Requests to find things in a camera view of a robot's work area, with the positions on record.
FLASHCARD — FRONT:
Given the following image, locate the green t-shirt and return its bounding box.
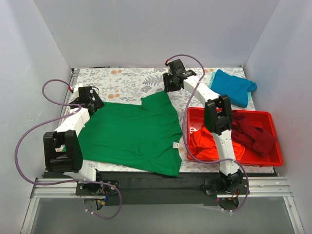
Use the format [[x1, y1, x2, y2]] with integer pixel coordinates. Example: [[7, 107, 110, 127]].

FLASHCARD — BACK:
[[78, 92, 182, 176]]

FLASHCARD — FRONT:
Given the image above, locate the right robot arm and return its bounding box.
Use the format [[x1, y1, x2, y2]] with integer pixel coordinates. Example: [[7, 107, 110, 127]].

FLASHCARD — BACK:
[[162, 58, 243, 192]]

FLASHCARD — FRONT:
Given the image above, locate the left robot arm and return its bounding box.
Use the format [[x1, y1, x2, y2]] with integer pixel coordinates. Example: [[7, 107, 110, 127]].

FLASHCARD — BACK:
[[43, 83, 104, 181]]

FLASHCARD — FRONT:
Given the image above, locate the floral tablecloth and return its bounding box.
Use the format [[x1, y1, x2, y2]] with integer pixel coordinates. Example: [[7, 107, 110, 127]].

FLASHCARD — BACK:
[[58, 67, 256, 173]]

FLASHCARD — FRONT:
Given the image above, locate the folded blue t-shirt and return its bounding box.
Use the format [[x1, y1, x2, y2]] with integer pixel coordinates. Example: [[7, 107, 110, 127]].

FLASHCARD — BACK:
[[210, 69, 257, 107]]

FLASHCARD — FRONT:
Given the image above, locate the orange-red t-shirt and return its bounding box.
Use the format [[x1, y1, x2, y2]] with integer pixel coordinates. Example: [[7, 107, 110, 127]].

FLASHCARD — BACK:
[[189, 126, 246, 161]]

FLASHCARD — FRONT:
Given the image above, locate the folded light teal t-shirt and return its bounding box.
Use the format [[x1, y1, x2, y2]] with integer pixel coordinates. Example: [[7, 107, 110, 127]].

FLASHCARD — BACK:
[[209, 71, 253, 108]]

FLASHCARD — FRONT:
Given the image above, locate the dark red t-shirt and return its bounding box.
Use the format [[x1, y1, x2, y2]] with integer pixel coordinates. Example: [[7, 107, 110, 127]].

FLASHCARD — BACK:
[[232, 110, 276, 157]]

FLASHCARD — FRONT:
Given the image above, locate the red plastic bin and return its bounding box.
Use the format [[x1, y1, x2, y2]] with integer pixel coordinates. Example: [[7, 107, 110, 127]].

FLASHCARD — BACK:
[[187, 107, 283, 167]]

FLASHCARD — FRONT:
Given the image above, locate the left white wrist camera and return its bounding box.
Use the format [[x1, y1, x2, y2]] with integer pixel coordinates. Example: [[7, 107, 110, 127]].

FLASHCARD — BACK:
[[68, 83, 83, 95]]

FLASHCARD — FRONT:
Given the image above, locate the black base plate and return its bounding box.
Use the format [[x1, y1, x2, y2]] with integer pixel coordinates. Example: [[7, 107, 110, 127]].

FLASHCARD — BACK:
[[73, 171, 234, 207]]

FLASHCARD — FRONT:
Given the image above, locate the aluminium frame rail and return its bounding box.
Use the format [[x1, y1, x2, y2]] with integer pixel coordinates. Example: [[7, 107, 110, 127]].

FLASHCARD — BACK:
[[21, 176, 304, 234]]

